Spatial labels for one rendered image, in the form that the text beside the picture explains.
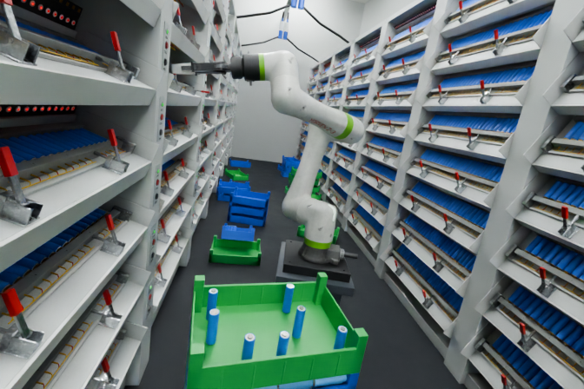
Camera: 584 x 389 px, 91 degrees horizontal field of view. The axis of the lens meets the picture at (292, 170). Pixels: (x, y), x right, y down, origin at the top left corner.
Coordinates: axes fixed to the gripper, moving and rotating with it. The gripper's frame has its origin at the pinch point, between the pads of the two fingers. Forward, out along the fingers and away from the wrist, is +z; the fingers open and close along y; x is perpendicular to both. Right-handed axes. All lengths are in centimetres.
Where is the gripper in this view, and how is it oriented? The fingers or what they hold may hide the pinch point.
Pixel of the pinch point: (182, 69)
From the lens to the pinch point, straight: 110.3
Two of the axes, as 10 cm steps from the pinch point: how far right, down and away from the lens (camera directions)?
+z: -9.9, 0.7, -1.3
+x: -0.4, -9.7, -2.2
